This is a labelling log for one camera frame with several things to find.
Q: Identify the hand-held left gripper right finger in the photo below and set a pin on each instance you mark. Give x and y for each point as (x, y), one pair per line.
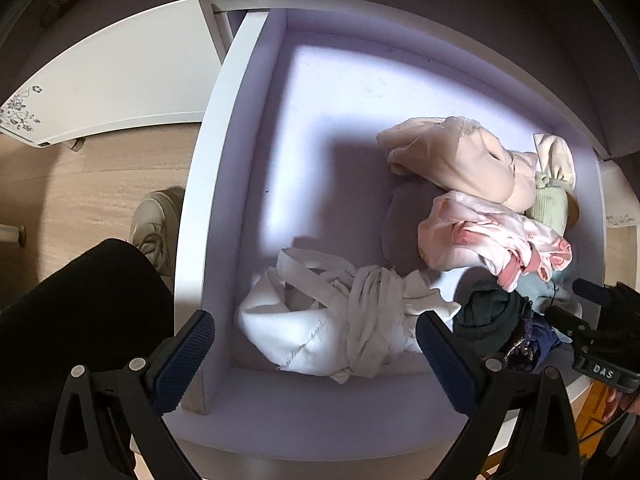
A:
(445, 366)

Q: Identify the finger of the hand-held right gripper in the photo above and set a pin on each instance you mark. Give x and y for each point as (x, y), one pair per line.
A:
(590, 291)
(562, 317)

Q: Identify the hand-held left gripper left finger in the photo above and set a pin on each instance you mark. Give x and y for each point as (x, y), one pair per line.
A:
(186, 360)

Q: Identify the navy lace underwear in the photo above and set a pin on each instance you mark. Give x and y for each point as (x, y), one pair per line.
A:
(540, 342)

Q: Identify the dark green cloth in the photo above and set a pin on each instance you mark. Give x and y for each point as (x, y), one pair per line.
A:
(485, 315)

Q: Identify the green knit sock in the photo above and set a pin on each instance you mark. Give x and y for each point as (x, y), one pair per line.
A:
(547, 202)

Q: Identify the cream cloth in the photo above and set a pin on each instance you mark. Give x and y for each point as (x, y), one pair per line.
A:
(555, 157)

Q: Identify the grey cloth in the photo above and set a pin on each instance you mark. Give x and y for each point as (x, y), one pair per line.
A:
(400, 225)

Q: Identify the peach padded garment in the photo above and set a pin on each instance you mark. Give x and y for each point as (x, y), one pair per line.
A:
(450, 160)

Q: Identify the person's right hand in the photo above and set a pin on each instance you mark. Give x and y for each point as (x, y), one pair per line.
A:
(613, 405)

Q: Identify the brown cloth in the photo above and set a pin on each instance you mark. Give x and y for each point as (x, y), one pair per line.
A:
(573, 210)

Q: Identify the white floral drawer front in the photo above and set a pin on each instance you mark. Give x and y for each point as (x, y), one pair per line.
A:
(617, 195)
(125, 75)

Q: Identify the white cloth bundle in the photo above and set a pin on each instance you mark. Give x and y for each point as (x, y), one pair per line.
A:
(300, 320)

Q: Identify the person's left leg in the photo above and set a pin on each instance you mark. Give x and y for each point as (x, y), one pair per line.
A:
(75, 310)

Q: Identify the pink garment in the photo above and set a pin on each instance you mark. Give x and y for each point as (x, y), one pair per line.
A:
(475, 230)

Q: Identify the person's left white shoe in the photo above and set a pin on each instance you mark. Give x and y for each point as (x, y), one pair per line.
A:
(150, 225)

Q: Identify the white furniture foot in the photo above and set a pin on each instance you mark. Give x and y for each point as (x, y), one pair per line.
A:
(11, 234)

